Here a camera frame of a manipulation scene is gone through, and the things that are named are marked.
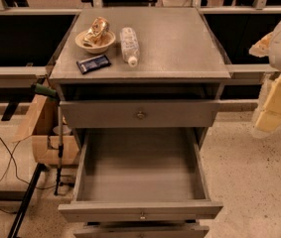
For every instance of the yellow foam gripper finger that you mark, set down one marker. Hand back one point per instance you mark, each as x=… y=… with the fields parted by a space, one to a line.
x=267 y=116
x=261 y=48

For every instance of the dark blue rxbar wrapper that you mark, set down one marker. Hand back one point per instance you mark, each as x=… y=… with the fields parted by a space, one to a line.
x=95 y=63

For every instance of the grey drawer cabinet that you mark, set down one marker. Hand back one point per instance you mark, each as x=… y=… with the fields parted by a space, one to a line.
x=178 y=61

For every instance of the open grey middle drawer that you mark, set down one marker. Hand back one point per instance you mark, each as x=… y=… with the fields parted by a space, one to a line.
x=152 y=174

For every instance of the grey top drawer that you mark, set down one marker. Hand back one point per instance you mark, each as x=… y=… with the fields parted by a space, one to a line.
x=139 y=113

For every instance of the grey bottom drawer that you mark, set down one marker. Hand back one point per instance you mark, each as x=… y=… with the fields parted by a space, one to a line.
x=162 y=231

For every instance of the clear plastic water bottle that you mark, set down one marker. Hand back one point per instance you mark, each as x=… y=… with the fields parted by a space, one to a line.
x=129 y=46

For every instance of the beige bowl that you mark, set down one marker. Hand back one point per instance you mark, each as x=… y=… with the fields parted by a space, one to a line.
x=99 y=47

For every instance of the cardboard box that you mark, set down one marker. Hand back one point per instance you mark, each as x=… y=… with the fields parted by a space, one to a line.
x=40 y=125

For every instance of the black metal stand leg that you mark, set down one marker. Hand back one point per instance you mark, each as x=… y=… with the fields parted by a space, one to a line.
x=25 y=202

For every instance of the green handled pole tool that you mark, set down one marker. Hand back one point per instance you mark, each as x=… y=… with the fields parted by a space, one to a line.
x=43 y=90

